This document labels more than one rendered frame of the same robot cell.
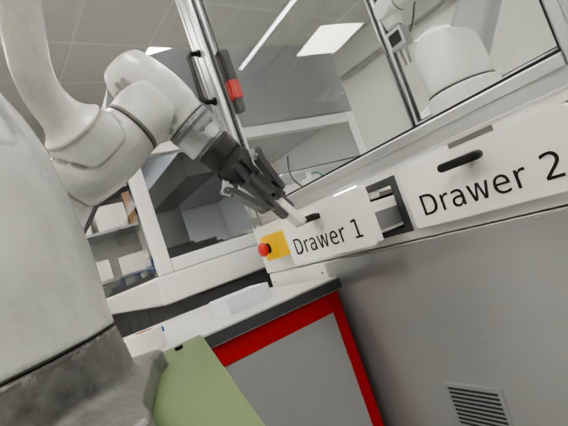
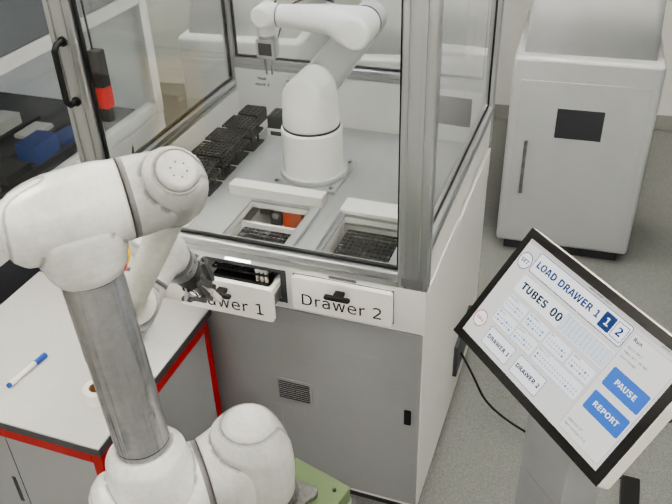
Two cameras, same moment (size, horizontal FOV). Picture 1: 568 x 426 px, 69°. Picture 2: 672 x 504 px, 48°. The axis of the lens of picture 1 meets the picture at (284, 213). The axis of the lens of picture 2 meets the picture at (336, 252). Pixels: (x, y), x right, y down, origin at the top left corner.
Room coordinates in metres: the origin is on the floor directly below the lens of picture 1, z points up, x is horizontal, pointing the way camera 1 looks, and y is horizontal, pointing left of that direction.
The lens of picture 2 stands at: (-0.70, 0.69, 2.16)
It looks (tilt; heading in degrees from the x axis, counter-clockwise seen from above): 34 degrees down; 324
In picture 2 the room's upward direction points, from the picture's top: 2 degrees counter-clockwise
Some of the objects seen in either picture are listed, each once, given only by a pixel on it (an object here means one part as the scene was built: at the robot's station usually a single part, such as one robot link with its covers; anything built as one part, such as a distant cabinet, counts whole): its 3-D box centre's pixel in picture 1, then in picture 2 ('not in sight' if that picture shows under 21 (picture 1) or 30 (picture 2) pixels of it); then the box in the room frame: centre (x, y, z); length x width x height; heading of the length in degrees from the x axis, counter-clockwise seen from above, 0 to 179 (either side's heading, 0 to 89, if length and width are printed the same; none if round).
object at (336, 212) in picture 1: (324, 229); (226, 295); (0.86, -0.07, 0.87); 0.29 x 0.02 x 0.11; 33
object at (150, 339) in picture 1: (146, 341); (97, 392); (0.83, 0.34, 0.78); 0.07 x 0.07 x 0.04
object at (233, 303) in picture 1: (241, 299); not in sight; (1.01, 0.17, 0.78); 0.12 x 0.08 x 0.04; 129
